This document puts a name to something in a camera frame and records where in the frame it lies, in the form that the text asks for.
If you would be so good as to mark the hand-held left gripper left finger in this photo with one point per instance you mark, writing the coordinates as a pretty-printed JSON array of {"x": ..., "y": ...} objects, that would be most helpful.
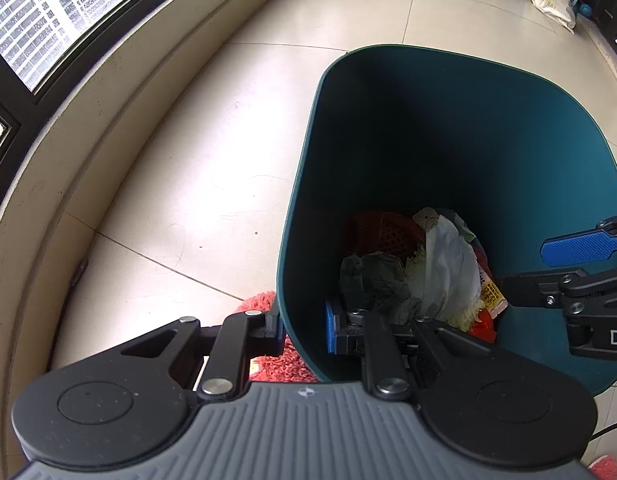
[{"x": 268, "y": 335}]

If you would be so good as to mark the white tote bag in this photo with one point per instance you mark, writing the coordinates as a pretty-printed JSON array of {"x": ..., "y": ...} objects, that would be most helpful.
[{"x": 553, "y": 0}]

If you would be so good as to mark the coffee stick packet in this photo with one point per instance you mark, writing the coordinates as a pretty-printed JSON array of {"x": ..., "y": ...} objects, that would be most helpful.
[{"x": 493, "y": 296}]

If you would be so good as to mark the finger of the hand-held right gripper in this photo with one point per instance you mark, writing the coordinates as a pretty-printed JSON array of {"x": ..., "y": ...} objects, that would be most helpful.
[
  {"x": 578, "y": 249},
  {"x": 530, "y": 289}
]

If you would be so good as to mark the dark green trash bin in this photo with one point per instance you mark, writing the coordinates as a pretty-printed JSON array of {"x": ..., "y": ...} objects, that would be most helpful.
[{"x": 438, "y": 135}]

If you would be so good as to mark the white tissue paper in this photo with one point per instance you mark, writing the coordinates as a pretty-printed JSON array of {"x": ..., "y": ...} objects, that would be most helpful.
[{"x": 451, "y": 270}]

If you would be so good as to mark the blue-grey paper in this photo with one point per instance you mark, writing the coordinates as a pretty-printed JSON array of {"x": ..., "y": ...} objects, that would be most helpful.
[{"x": 376, "y": 282}]

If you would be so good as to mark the red shaggy mat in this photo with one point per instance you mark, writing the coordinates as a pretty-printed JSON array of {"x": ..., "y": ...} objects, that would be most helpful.
[{"x": 278, "y": 367}]

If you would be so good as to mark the clear printed plastic bag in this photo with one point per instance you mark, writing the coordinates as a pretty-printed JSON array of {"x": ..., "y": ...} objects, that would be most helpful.
[{"x": 438, "y": 217}]

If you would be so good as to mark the dark window frame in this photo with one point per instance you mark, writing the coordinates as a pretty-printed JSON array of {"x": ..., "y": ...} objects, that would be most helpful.
[{"x": 113, "y": 35}]

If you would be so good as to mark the red plastic bag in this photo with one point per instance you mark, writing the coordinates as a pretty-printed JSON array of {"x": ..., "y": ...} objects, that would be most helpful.
[{"x": 483, "y": 325}]

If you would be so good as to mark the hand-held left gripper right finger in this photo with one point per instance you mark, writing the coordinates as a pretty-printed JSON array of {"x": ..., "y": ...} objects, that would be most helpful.
[{"x": 332, "y": 327}]

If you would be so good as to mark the red foam fruit net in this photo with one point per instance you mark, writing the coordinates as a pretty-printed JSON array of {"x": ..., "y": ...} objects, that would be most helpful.
[{"x": 383, "y": 232}]

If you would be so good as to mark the small blue ball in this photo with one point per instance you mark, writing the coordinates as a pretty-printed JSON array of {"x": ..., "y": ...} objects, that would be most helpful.
[{"x": 584, "y": 9}]

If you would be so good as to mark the napa cabbage leaf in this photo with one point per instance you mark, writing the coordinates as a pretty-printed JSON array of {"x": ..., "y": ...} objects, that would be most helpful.
[{"x": 421, "y": 272}]

